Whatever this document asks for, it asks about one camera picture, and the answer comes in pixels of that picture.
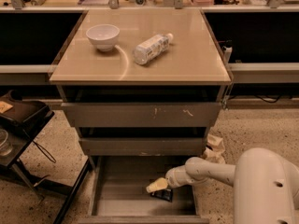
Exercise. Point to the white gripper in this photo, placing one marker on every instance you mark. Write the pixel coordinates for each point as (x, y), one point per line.
(175, 175)

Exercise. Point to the dark rxbar blueberry wrapper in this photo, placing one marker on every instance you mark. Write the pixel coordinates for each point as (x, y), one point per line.
(163, 194)

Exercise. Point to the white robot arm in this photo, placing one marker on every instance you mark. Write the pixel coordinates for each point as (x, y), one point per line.
(266, 186)

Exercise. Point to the open bottom drawer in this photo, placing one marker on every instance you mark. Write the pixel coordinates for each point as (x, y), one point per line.
(119, 193)

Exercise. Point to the grey top drawer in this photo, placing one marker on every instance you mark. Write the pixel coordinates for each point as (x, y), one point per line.
(131, 115)

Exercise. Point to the grey drawer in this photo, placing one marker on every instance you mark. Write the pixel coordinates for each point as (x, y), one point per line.
(169, 141)
(131, 115)

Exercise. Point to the grey middle drawer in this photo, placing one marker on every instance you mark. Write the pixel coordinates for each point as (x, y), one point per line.
(169, 141)

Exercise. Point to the grey drawer cabinet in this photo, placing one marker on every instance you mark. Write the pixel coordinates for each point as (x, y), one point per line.
(191, 70)

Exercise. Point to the crumpled white paper bag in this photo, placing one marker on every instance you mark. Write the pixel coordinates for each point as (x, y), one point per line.
(214, 149)

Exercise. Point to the clear plastic water bottle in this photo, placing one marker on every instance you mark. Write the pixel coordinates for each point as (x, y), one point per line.
(151, 48)

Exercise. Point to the small white bottle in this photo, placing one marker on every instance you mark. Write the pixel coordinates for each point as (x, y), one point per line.
(227, 51)

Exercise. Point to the black side cart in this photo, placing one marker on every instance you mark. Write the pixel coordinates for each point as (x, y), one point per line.
(24, 120)

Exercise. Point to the white ceramic bowl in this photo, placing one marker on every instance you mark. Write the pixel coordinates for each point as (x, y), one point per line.
(103, 36)

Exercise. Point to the clear glass jar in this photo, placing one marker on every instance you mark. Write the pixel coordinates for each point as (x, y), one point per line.
(5, 146)

